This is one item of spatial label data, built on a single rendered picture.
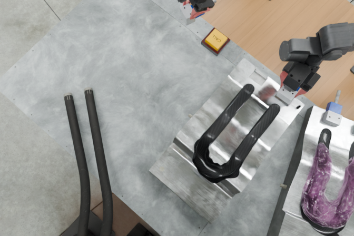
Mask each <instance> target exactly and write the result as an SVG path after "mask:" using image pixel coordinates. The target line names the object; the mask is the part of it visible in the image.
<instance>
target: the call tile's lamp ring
mask: <svg viewBox="0 0 354 236"><path fill-rule="evenodd" d="M214 29H215V27H214V28H213V29H212V30H211V32H210V33H209V34H208V35H207V36H206V37H205V38H204V39H203V40H202V41H201V42H202V43H204V44H205V45H206V46H208V47H209V48H210V49H211V50H213V51H214V52H216V53H217V54H219V52H220V51H221V50H222V49H223V48H224V47H225V46H226V44H227V43H228V42H229V41H230V39H229V38H228V40H227V41H226V43H225V44H224V45H223V46H222V47H221V48H220V49H219V50H218V51H216V50H215V49H213V48H212V47H211V46H210V45H208V44H207V43H206V42H204V41H205V39H206V38H207V37H208V36H209V35H210V34H211V33H212V32H213V30H214Z"/></svg>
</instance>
